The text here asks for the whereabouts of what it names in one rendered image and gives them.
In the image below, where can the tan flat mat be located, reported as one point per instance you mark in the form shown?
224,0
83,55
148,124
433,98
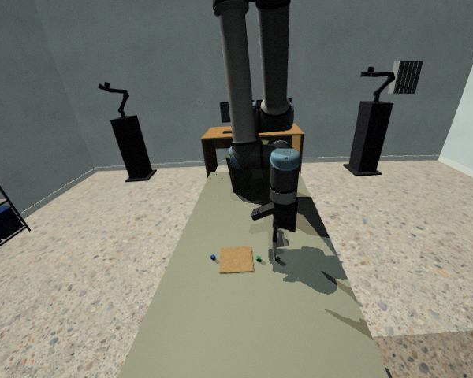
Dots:
236,259

